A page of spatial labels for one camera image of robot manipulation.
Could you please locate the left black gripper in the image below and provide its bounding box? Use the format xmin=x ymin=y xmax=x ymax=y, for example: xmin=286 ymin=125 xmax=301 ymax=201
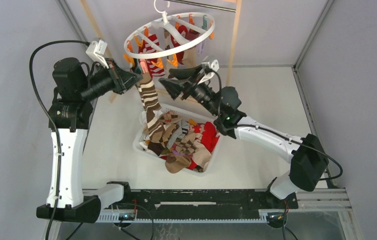
xmin=78 ymin=58 xmax=142 ymax=102

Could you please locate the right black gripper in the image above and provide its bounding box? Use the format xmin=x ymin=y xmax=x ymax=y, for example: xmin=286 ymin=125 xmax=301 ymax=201
xmin=158 ymin=64 xmax=221 ymax=118

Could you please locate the dark teal patterned sock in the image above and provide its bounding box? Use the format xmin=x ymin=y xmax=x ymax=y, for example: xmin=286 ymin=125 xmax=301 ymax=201
xmin=132 ymin=59 xmax=143 ymax=75

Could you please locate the brown white striped sock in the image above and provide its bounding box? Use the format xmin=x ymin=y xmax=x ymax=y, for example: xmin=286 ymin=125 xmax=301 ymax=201
xmin=136 ymin=72 xmax=165 ymax=143

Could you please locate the white round clip hanger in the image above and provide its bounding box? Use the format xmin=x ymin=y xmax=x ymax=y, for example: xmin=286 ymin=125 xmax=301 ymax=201
xmin=123 ymin=0 xmax=216 ymax=59

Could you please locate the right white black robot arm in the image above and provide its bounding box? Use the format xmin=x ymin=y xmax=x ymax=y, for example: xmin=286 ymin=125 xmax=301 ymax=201
xmin=159 ymin=66 xmax=330 ymax=208

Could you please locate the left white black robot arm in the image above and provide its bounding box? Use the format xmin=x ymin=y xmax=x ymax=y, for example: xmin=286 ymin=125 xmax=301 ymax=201
xmin=36 ymin=57 xmax=142 ymax=223

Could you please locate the brown striped socks pile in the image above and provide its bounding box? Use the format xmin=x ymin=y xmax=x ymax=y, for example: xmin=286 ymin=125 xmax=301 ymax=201
xmin=138 ymin=110 xmax=213 ymax=174

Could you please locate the translucent white laundry basket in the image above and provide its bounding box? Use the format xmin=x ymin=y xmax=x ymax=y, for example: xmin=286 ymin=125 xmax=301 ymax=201
xmin=132 ymin=104 xmax=221 ymax=176

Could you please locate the red garment in basket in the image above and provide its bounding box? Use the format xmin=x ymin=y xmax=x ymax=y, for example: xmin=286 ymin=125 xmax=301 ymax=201
xmin=190 ymin=121 xmax=220 ymax=172

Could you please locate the tan brown sock in basket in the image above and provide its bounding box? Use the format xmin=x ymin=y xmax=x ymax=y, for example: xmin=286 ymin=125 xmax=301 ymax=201
xmin=165 ymin=152 xmax=192 ymax=174

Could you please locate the metal rack rod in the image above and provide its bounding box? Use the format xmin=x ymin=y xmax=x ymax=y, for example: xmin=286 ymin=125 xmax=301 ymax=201
xmin=169 ymin=0 xmax=237 ymax=13

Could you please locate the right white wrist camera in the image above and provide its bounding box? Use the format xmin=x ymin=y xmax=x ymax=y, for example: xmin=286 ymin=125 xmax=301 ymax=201
xmin=198 ymin=57 xmax=220 ymax=85

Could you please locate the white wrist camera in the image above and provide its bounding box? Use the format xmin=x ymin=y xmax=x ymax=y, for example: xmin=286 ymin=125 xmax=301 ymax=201
xmin=198 ymin=57 xmax=220 ymax=85
xmin=85 ymin=38 xmax=109 ymax=69

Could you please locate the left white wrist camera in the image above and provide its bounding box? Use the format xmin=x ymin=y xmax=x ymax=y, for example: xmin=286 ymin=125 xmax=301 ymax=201
xmin=85 ymin=38 xmax=109 ymax=69

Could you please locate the wooden hanger rack frame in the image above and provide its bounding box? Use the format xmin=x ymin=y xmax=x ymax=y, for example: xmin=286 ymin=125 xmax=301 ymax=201
xmin=79 ymin=0 xmax=243 ymax=104

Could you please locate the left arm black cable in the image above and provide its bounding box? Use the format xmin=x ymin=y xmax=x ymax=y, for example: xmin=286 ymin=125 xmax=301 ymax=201
xmin=29 ymin=40 xmax=92 ymax=240

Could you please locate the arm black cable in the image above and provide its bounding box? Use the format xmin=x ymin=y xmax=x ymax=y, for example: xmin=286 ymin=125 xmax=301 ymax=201
xmin=29 ymin=40 xmax=92 ymax=240
xmin=205 ymin=67 xmax=344 ymax=240

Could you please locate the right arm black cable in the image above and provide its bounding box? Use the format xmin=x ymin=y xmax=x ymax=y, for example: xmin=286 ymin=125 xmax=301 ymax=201
xmin=205 ymin=67 xmax=344 ymax=240

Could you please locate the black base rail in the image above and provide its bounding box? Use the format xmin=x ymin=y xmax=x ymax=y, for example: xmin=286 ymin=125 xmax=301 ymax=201
xmin=101 ymin=188 xmax=299 ymax=220

